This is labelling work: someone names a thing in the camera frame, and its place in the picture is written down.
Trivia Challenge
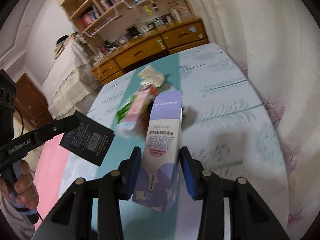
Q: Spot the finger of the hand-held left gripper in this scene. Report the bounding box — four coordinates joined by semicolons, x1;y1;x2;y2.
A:
34;116;80;143

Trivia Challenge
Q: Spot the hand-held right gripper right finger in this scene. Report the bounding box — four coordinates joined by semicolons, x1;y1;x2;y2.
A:
180;146;290;240

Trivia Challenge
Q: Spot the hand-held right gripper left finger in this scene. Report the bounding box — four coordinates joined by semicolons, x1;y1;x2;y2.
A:
32;146;142;240

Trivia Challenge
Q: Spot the purple white box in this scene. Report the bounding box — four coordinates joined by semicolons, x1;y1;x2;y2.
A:
130;91;184;212

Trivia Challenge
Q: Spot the black box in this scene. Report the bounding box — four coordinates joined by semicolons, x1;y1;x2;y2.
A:
59;110;116;167

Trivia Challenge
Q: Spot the person's left hand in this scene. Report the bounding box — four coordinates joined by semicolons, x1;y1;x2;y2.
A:
14;160;40;211

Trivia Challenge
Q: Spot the brown wooden door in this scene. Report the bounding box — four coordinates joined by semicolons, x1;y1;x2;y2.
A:
14;73;53;131

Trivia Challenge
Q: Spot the pink sheet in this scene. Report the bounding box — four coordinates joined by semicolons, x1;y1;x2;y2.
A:
32;132;73;232

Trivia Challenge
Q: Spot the cloth-covered furniture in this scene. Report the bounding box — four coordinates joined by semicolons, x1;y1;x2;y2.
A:
41;36;101;118

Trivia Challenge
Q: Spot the green crumpled paper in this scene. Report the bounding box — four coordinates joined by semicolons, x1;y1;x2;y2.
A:
115;101;133;123

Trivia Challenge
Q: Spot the white red carton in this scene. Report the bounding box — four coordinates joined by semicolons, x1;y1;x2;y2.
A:
117;89;151;136

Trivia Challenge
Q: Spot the cream crumpled bag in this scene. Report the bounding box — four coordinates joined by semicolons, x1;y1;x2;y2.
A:
137;65;167;88

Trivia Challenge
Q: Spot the wooden desk with drawers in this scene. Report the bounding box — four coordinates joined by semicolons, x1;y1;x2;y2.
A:
90;17;209;85

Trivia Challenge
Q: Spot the row of small desk items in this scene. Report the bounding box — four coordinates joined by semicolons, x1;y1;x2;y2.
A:
94;6;190;63

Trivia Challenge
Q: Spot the cream floral curtain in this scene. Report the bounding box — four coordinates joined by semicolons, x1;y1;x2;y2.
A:
192;0;320;233

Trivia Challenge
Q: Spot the wooden bookshelf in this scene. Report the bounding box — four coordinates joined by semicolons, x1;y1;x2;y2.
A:
46;0;198;45

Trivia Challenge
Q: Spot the black cable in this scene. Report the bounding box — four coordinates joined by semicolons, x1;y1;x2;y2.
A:
15;109;25;137

